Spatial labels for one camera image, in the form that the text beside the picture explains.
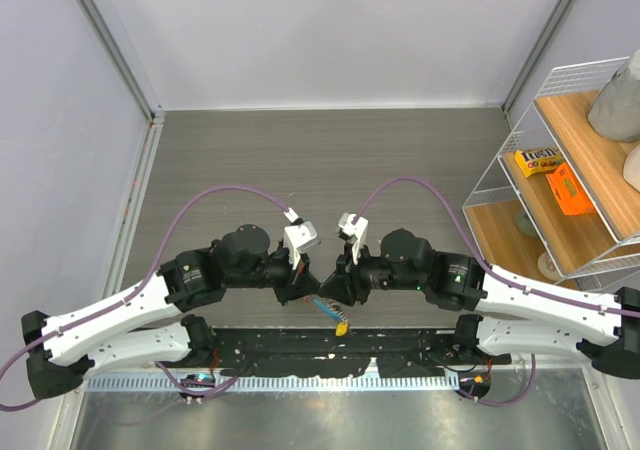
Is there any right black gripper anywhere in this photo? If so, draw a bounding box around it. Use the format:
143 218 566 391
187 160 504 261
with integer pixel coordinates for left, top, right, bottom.
319 240 427 307

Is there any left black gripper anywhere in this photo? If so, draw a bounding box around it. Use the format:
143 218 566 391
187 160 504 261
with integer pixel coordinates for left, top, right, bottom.
226 244 322 307

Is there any large silver keyring with keys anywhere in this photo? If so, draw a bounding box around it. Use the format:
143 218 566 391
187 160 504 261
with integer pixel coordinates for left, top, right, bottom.
313 297 350 337

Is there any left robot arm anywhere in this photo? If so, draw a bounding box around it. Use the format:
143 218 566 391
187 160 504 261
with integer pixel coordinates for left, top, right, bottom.
21 220 319 399

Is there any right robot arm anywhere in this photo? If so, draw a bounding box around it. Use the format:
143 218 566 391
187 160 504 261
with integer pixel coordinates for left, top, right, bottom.
319 229 639 380

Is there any yellow candy bag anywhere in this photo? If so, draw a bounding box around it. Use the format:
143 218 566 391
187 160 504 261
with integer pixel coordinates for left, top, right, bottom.
514 146 565 178

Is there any orange candy box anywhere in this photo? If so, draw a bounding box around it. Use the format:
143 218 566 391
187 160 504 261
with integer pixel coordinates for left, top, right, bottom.
546 163 596 216

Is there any white rounded object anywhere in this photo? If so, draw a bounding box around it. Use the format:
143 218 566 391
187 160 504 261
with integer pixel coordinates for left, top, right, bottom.
622 145 640 191

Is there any grey stone-like object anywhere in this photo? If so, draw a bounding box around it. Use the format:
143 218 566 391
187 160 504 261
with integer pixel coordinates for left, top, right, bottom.
587 50 639 143

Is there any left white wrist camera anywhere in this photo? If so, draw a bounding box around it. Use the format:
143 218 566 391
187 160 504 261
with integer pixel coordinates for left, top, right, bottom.
283 208 320 269

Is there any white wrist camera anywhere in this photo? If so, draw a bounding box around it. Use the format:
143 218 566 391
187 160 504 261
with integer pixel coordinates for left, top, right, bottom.
337 213 369 265
283 208 320 269

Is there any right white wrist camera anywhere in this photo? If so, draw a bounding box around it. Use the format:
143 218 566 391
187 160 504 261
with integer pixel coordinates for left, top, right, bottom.
337 213 369 265

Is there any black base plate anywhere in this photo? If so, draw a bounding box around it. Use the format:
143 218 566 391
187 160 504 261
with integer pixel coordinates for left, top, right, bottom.
167 328 492 379

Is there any white slotted cable duct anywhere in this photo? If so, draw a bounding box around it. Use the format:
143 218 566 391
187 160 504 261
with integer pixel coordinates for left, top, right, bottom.
85 371 459 393

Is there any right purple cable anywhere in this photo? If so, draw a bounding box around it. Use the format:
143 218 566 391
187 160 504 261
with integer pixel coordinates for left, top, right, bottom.
354 176 640 321

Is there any white wire shelf rack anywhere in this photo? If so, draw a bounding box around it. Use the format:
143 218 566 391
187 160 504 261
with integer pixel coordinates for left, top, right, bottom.
463 58 639 290

